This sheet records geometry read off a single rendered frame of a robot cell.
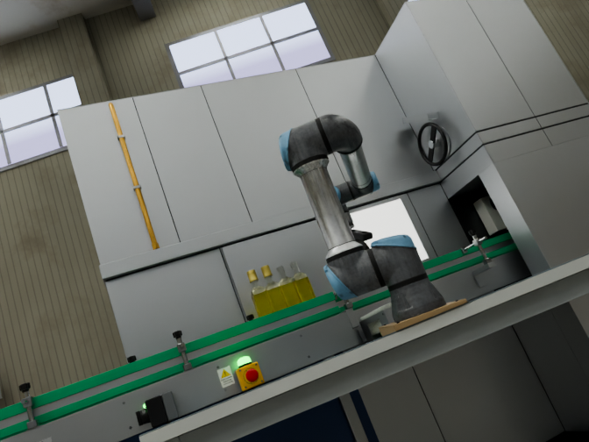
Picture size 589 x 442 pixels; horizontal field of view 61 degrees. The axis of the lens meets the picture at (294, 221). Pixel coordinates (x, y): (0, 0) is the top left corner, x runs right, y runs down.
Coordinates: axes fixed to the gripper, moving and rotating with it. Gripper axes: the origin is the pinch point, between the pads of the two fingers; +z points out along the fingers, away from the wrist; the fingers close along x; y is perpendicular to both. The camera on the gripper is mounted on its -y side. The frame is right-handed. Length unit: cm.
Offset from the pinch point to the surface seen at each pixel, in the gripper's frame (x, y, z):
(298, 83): -28, 26, -106
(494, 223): -87, 7, -6
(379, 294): -9.1, 10.5, 8.0
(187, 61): -114, 302, -348
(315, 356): 30.3, 7.1, 21.1
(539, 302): -5, -56, 31
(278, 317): 36.7, 10.3, 4.4
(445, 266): -42.2, 4.1, 6.5
